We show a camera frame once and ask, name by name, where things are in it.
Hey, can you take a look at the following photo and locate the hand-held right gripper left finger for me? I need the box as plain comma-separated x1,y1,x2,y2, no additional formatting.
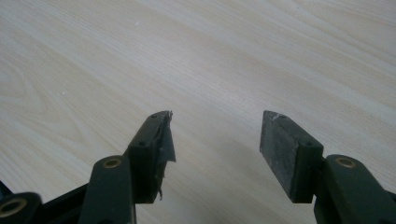
78,110,177,224

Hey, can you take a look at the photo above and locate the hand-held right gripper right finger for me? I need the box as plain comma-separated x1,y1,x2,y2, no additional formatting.
259,109,396,224

